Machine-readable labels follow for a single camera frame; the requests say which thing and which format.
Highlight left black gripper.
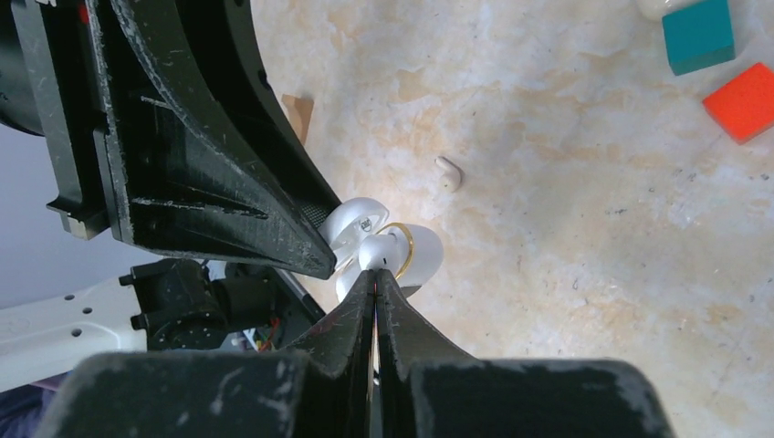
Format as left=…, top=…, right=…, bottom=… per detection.
left=1, top=1, right=340, bottom=279

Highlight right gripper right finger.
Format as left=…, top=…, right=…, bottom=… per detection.
left=375, top=270, right=674, bottom=437

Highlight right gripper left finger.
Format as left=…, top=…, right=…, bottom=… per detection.
left=37, top=270, right=375, bottom=437

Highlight white earbud charging case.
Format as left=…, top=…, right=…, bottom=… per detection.
left=319, top=197, right=444, bottom=302

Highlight beige rounded block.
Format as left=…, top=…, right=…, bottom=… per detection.
left=634, top=0, right=696, bottom=21

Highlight white wireless earbud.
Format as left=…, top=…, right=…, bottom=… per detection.
left=357, top=235, right=403, bottom=274

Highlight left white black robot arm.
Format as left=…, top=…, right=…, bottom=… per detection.
left=1, top=1, right=340, bottom=390

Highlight wooden arch block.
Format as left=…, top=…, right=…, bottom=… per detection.
left=281, top=94, right=314, bottom=146

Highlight small beige earbud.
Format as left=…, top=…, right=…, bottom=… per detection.
left=434, top=156, right=463, bottom=193

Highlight orange-red small cube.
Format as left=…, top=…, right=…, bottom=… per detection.
left=702, top=62, right=773, bottom=144

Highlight teal small cube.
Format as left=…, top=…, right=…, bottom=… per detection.
left=662, top=0, right=736, bottom=76

